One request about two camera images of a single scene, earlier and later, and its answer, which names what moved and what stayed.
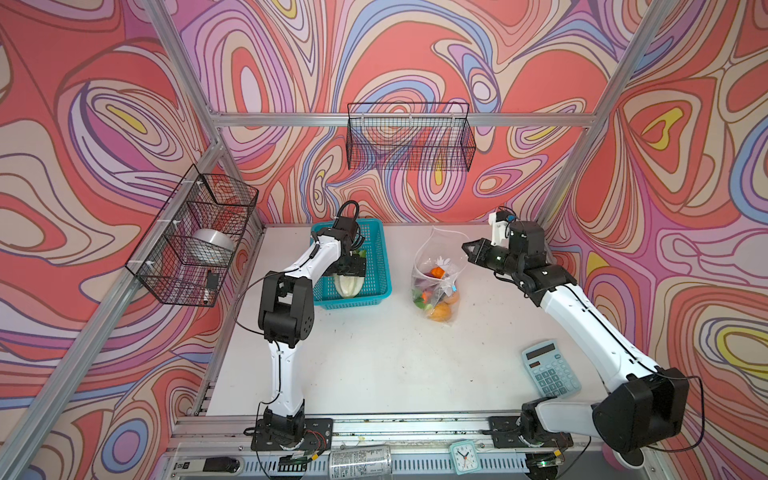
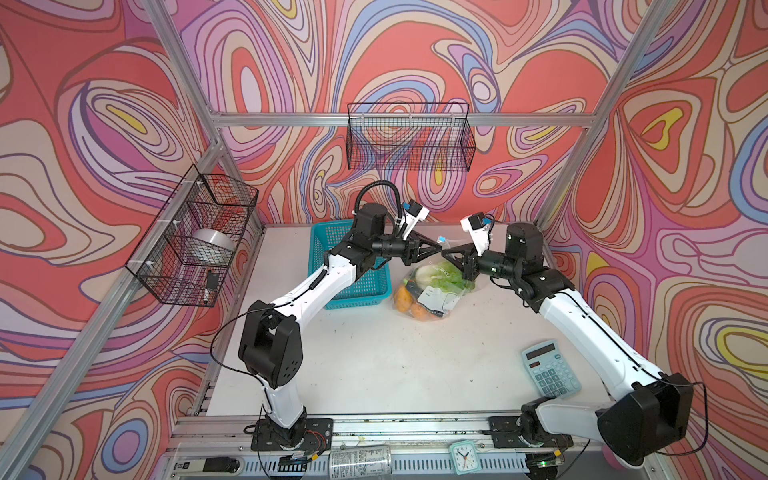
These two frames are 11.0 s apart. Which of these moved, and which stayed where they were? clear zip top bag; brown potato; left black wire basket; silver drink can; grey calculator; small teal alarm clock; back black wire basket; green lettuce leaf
Moved: green lettuce leaf; brown potato; clear zip top bag
Stayed: left black wire basket; small teal alarm clock; back black wire basket; grey calculator; silver drink can
